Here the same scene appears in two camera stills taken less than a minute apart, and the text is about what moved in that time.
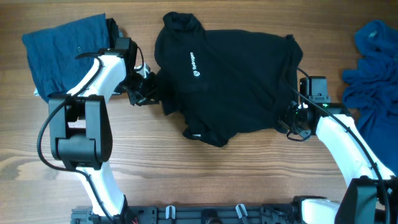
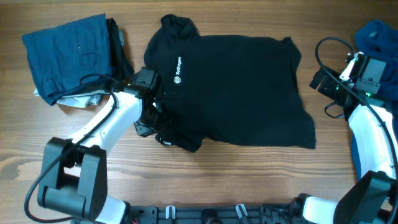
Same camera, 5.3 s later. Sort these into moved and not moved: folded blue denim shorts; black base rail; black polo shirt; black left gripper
Moved: black polo shirt; black left gripper
Not moved: folded blue denim shorts; black base rail
